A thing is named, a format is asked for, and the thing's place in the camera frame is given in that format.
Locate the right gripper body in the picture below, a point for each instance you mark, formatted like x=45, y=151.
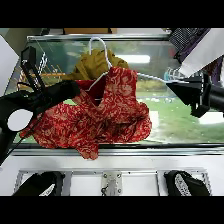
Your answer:
x=199, y=95

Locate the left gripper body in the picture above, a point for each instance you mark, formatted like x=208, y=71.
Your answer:
x=63, y=90

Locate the white clothes hanger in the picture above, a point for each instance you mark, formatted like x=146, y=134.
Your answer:
x=151, y=77

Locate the red patterned shirt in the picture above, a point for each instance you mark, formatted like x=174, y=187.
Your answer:
x=116, y=116

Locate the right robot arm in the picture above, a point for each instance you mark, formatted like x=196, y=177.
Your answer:
x=217, y=98

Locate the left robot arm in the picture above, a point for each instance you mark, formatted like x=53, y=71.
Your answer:
x=10, y=104

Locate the mustard yellow garment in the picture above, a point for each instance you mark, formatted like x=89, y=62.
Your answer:
x=93, y=65

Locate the white garment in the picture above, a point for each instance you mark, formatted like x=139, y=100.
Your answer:
x=206, y=53

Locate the dark checked garment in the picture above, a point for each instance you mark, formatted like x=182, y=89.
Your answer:
x=186, y=40

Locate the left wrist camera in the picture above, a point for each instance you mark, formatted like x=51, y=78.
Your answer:
x=29, y=66

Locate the silver frame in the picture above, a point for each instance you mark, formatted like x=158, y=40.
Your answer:
x=111, y=181

